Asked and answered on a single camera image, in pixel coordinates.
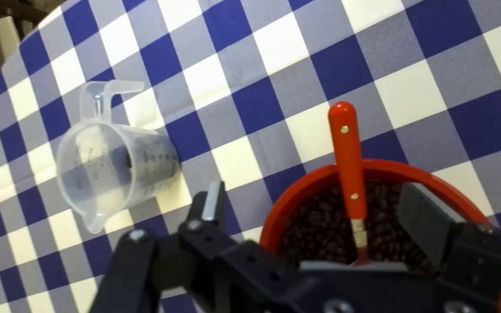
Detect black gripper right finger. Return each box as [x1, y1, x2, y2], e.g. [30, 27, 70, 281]
[397, 182, 501, 272]

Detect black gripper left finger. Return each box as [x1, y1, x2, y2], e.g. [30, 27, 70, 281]
[182, 180, 227, 236]

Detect orange handled metal spoon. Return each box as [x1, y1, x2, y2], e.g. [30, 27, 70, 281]
[330, 102, 370, 266]

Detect red bowl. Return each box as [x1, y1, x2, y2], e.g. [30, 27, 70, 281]
[260, 159, 501, 313]

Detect clear plastic measuring jug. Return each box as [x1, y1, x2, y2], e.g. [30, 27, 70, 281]
[56, 79, 180, 232]

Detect dark coffee beans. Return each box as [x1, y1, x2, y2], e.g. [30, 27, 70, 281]
[279, 179, 439, 276]

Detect blue white checkered tablecloth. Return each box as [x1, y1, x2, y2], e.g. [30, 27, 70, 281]
[0, 0, 501, 313]

